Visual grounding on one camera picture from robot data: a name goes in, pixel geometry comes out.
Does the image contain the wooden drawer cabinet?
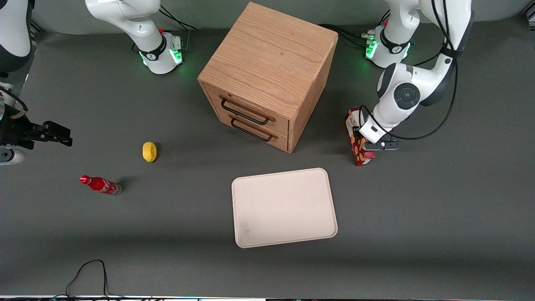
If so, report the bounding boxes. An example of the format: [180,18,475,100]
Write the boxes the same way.
[197,2,339,154]

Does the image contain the wooden drawer front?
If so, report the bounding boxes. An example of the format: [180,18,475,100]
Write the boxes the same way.
[204,85,290,136]
[208,105,290,152]

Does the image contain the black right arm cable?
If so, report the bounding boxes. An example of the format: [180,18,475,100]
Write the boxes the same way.
[0,86,29,120]

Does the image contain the thin black looped cable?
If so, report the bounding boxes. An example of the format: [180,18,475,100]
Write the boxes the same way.
[65,259,126,299]

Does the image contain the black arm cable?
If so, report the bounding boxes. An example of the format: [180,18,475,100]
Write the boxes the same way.
[359,0,459,141]
[0,86,29,120]

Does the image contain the black base cables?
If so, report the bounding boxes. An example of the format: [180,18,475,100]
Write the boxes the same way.
[318,23,369,48]
[158,4,198,53]

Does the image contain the red cola bottle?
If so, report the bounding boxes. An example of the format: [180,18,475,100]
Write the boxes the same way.
[79,175,122,196]

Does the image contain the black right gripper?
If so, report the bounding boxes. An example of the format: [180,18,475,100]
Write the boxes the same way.
[0,112,73,150]

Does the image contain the black right base cables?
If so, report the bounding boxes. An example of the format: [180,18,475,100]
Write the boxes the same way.
[158,4,198,53]

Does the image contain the red cookie box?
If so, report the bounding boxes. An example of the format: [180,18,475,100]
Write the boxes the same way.
[344,107,376,166]

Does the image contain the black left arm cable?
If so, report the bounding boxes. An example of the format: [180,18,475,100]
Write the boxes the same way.
[359,0,459,141]

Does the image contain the yellow lemon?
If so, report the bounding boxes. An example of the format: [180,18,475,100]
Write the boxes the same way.
[142,141,158,163]

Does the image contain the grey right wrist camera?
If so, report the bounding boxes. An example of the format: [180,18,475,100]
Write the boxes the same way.
[0,148,26,165]

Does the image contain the cream plastic tray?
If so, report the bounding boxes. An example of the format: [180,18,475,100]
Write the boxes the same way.
[231,168,338,249]

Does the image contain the black metal drawer handle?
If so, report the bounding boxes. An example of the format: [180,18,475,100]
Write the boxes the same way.
[229,114,278,143]
[219,95,277,126]

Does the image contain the black left base cables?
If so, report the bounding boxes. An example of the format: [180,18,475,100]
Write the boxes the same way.
[318,23,369,48]

